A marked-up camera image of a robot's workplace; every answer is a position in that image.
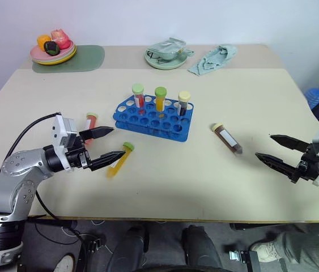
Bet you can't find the blue plastic stool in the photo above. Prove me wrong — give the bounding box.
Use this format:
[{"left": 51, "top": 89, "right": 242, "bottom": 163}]
[{"left": 303, "top": 88, "right": 319, "bottom": 110}]

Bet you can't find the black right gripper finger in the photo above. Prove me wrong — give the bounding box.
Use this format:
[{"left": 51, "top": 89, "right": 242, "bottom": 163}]
[
  {"left": 254, "top": 152, "right": 300, "bottom": 182},
  {"left": 269, "top": 134, "right": 310, "bottom": 152}
]

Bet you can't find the grey trouser leg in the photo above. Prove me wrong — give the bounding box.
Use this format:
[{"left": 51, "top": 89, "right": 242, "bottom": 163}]
[{"left": 266, "top": 225, "right": 319, "bottom": 272}]

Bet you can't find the yellow-capped red tube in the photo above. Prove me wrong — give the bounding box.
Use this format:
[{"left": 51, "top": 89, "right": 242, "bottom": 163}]
[{"left": 86, "top": 112, "right": 100, "bottom": 146}]

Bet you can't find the blue test tube rack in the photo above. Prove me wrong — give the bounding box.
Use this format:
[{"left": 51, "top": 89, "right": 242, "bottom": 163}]
[{"left": 112, "top": 95, "right": 195, "bottom": 142}]

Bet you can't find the black box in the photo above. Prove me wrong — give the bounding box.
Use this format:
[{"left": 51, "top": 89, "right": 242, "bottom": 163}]
[{"left": 240, "top": 249, "right": 262, "bottom": 272}]

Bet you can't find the white shoe beige sole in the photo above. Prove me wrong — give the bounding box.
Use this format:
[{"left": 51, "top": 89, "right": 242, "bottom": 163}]
[{"left": 250, "top": 240, "right": 280, "bottom": 263}]

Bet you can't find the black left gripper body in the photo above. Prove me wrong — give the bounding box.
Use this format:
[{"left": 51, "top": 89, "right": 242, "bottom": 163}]
[{"left": 65, "top": 130, "right": 92, "bottom": 171}]

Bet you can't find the clear plastic bag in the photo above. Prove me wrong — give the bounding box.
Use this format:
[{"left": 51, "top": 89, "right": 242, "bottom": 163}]
[{"left": 146, "top": 36, "right": 195, "bottom": 63}]

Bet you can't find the dark rounded shape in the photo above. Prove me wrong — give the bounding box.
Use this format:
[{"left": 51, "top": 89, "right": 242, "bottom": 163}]
[{"left": 181, "top": 225, "right": 224, "bottom": 272}]

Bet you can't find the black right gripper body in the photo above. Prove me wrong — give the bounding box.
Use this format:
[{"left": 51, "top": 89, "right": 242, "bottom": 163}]
[{"left": 290, "top": 143, "right": 319, "bottom": 185}]

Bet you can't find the pale green cloth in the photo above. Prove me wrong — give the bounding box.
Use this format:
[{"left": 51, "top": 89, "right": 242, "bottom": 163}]
[{"left": 187, "top": 44, "right": 239, "bottom": 77}]

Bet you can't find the green-capped yellow tube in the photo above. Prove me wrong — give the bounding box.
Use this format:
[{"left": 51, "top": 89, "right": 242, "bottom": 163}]
[
  {"left": 154, "top": 86, "right": 168, "bottom": 118},
  {"left": 106, "top": 141, "right": 135, "bottom": 179}
]

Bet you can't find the pink plate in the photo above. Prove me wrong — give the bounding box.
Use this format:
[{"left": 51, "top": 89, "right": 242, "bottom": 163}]
[{"left": 29, "top": 39, "right": 76, "bottom": 62}]

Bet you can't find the black table frame bar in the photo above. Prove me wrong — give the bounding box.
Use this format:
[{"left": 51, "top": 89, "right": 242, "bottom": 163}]
[{"left": 229, "top": 223, "right": 290, "bottom": 231}]

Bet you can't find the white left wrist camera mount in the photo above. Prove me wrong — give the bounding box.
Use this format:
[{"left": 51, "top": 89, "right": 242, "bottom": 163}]
[{"left": 50, "top": 113, "right": 80, "bottom": 152}]

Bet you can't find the orange toy fruit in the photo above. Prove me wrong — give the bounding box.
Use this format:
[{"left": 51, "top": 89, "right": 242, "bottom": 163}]
[{"left": 36, "top": 34, "right": 52, "bottom": 49}]

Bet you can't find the green placemat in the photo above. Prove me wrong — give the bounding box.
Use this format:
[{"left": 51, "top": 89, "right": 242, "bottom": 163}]
[{"left": 31, "top": 44, "right": 105, "bottom": 74}]

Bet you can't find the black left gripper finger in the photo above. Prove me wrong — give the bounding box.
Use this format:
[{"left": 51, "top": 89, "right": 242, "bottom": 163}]
[
  {"left": 79, "top": 126, "right": 116, "bottom": 141},
  {"left": 88, "top": 150, "right": 127, "bottom": 172}
]

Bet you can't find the dark green toy fruit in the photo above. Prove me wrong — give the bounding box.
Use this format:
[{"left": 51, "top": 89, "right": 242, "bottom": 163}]
[{"left": 42, "top": 41, "right": 61, "bottom": 56}]

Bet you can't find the pale green plate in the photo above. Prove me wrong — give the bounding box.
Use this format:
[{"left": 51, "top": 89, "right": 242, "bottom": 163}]
[{"left": 144, "top": 49, "right": 188, "bottom": 70}]

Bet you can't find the pink toy fruit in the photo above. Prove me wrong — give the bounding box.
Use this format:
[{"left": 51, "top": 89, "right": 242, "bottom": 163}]
[{"left": 50, "top": 28, "right": 71, "bottom": 49}]

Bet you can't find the yellow-capped brown tube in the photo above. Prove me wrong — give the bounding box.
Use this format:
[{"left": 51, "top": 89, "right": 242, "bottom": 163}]
[{"left": 211, "top": 122, "right": 244, "bottom": 155}]

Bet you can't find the green-capped red tube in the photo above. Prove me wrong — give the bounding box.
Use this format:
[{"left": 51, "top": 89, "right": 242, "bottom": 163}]
[{"left": 131, "top": 83, "right": 145, "bottom": 116}]

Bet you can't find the yellow-capped dark tube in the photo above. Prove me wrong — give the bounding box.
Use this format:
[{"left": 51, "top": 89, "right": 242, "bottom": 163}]
[{"left": 177, "top": 90, "right": 192, "bottom": 117}]

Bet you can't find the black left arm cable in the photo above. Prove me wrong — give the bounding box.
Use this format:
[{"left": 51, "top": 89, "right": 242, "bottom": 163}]
[{"left": 4, "top": 112, "right": 62, "bottom": 164}]

